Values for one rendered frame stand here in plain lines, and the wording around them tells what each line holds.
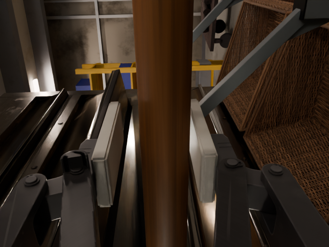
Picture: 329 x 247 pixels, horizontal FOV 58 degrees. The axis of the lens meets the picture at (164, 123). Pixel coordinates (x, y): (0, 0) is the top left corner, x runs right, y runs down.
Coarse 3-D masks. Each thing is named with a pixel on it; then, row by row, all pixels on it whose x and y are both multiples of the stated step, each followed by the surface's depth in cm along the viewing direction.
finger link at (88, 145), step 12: (84, 144) 17; (48, 180) 14; (60, 180) 14; (48, 192) 13; (60, 192) 13; (96, 192) 15; (48, 204) 13; (60, 204) 13; (36, 216) 13; (48, 216) 13; (60, 216) 13
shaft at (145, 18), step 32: (160, 0) 13; (192, 0) 14; (160, 32) 14; (192, 32) 15; (160, 64) 14; (160, 96) 15; (160, 128) 16; (160, 160) 17; (160, 192) 18; (160, 224) 19
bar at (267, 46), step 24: (240, 0) 94; (312, 0) 47; (288, 24) 50; (312, 24) 51; (264, 48) 52; (240, 72) 53; (216, 96) 55; (192, 192) 40; (192, 216) 36; (192, 240) 32
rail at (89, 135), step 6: (114, 72) 162; (108, 84) 145; (102, 96) 132; (102, 102) 125; (96, 114) 115; (96, 120) 110; (90, 126) 107; (90, 132) 102; (90, 138) 99; (54, 228) 64; (54, 234) 63; (48, 246) 60
